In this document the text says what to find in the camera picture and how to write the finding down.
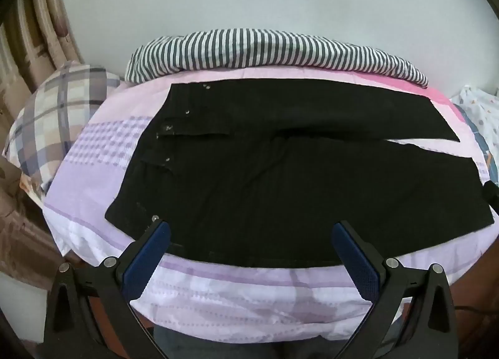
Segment grey white striped blanket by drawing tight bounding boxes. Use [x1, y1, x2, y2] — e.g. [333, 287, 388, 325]
[124, 28, 428, 88]

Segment black pants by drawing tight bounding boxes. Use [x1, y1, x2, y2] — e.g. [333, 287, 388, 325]
[105, 79, 493, 268]

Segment white dotted pillow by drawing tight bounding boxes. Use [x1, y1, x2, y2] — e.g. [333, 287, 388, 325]
[452, 86, 498, 184]

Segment plaid pillow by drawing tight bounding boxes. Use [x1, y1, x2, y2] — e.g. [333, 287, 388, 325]
[2, 61, 121, 199]

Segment wooden slatted headboard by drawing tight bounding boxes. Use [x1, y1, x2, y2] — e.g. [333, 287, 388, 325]
[1, 0, 81, 127]

